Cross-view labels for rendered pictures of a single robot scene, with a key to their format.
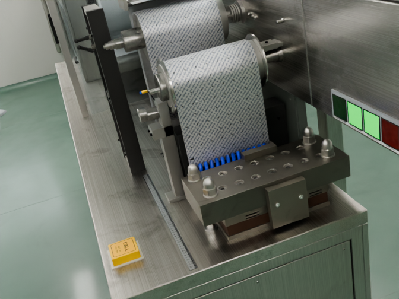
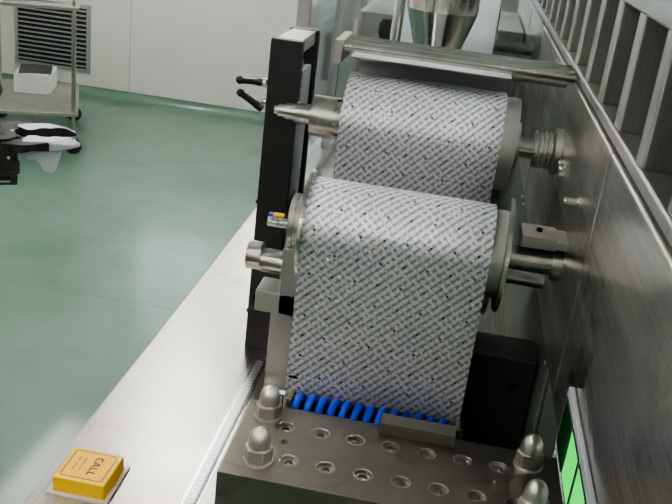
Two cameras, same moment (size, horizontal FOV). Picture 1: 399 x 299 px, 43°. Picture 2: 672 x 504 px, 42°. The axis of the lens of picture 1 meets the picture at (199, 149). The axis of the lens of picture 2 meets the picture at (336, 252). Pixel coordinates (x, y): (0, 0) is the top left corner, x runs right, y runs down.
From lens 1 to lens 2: 0.43 m
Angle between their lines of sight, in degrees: 18
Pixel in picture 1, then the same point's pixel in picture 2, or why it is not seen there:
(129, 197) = (199, 385)
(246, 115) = (429, 350)
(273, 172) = (403, 486)
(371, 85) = (604, 425)
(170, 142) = (283, 326)
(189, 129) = (307, 320)
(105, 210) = (145, 386)
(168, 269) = not seen: outside the picture
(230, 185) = (306, 464)
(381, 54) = (631, 370)
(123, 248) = (87, 467)
